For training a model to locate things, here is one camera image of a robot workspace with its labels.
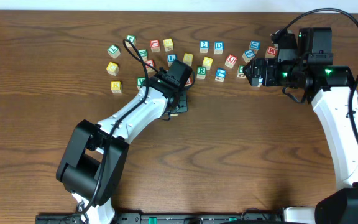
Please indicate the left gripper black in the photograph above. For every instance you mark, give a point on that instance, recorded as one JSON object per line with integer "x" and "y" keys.
{"x": 181, "y": 104}

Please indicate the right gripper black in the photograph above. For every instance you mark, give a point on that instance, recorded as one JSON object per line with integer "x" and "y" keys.
{"x": 260, "y": 71}

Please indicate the red E block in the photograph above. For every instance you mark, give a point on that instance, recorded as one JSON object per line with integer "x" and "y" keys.
{"x": 189, "y": 82}

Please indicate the red u block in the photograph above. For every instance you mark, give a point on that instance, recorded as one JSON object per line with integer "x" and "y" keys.
{"x": 155, "y": 46}
{"x": 230, "y": 60}

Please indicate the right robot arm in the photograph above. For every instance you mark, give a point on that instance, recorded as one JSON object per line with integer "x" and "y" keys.
{"x": 305, "y": 61}

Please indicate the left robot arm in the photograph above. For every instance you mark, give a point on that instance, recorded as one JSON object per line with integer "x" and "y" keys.
{"x": 94, "y": 159}

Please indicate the blue P block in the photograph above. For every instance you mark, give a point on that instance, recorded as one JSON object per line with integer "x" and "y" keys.
{"x": 260, "y": 82}

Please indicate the red M block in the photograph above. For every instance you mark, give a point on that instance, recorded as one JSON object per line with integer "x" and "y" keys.
{"x": 271, "y": 52}

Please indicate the blue 5 block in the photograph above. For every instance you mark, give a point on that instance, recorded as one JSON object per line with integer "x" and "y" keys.
{"x": 248, "y": 55}

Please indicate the blue D block right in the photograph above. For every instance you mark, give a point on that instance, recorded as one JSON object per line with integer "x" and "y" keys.
{"x": 254, "y": 46}

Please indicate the blue d block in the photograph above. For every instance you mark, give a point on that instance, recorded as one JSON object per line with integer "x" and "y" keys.
{"x": 218, "y": 47}
{"x": 254, "y": 46}

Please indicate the green block centre right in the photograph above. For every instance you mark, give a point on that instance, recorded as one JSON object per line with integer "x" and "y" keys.
{"x": 240, "y": 72}

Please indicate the green R block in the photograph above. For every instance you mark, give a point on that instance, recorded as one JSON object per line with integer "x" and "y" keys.
{"x": 201, "y": 73}

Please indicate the blue L block centre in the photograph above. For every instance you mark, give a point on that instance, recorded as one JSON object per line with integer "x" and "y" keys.
{"x": 171, "y": 58}

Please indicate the yellow S block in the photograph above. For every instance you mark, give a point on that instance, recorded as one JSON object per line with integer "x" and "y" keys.
{"x": 188, "y": 59}

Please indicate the green V block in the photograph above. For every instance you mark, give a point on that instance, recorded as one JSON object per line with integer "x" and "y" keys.
{"x": 139, "y": 82}

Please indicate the red A block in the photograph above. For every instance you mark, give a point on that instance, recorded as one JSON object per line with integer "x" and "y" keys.
{"x": 149, "y": 64}

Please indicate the yellow O block right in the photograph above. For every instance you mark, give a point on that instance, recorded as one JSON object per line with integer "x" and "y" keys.
{"x": 207, "y": 63}

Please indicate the yellow block top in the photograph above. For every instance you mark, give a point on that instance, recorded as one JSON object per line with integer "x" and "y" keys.
{"x": 168, "y": 44}

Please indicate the green Z block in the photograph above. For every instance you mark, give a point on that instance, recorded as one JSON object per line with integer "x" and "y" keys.
{"x": 143, "y": 54}

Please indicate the blue 2 block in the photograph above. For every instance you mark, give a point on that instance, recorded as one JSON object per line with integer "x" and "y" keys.
{"x": 204, "y": 46}

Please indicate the yellow K block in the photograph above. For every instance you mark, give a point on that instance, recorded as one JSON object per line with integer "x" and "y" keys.
{"x": 116, "y": 87}

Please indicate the green block top left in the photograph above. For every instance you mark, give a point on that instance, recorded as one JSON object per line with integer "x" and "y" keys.
{"x": 130, "y": 40}

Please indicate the green L block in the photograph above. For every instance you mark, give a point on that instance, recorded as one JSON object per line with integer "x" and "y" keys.
{"x": 114, "y": 51}

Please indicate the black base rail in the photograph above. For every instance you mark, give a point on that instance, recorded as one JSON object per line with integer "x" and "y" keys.
{"x": 249, "y": 216}

